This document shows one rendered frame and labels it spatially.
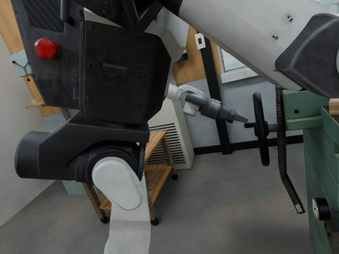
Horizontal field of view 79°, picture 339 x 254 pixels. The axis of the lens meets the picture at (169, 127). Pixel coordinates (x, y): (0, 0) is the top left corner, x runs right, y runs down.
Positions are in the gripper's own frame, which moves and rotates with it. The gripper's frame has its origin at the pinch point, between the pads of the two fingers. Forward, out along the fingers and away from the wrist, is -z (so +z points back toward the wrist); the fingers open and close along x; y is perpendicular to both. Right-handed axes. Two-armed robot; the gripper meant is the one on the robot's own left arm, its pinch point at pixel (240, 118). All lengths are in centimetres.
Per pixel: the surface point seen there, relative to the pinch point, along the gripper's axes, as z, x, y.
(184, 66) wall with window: 57, -114, 14
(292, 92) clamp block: -8.6, 23.6, 16.5
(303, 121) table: -15.2, 24.3, 9.1
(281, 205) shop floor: -53, -48, -55
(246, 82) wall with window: -5, -119, 18
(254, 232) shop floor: -37, -26, -69
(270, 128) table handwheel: -9.7, 14.0, 2.3
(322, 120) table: -19.7, 24.5, 11.3
